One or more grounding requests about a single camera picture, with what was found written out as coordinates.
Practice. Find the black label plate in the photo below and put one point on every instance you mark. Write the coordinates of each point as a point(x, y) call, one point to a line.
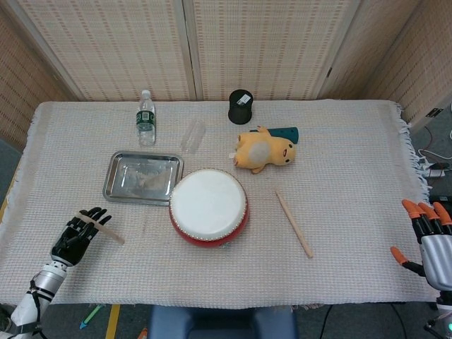
point(434, 112)

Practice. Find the red drum white skin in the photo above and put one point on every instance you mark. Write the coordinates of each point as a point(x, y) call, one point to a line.
point(208, 205)

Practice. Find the rectangular steel tray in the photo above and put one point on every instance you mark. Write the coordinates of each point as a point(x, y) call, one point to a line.
point(141, 176)

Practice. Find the bamboo folding screen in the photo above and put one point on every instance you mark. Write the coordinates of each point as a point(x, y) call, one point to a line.
point(106, 46)

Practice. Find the wooden drumstick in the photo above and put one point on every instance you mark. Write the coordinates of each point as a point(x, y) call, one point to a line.
point(113, 236)
point(294, 225)

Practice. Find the clear water bottle green label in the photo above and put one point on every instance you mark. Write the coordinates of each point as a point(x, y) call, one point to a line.
point(145, 120)

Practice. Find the white woven tablecloth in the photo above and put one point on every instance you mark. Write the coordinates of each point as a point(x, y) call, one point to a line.
point(318, 275)

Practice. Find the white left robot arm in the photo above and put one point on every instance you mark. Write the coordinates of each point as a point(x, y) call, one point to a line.
point(42, 282)

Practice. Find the black mesh pen holder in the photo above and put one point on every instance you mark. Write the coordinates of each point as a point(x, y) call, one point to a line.
point(240, 111)

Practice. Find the green pen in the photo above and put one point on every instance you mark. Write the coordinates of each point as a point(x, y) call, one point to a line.
point(90, 317)

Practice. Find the clear plastic cup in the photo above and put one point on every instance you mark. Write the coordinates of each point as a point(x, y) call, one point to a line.
point(192, 136)

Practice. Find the yellow plush toy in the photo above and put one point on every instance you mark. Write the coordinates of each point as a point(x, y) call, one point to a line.
point(265, 150)

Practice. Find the silver right hand orange fingertips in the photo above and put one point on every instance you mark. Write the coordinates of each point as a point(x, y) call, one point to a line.
point(438, 257)

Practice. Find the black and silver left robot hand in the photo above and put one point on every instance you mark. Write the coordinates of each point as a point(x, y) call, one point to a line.
point(69, 247)

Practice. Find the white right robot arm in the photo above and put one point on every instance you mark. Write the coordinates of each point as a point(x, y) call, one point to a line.
point(445, 307)

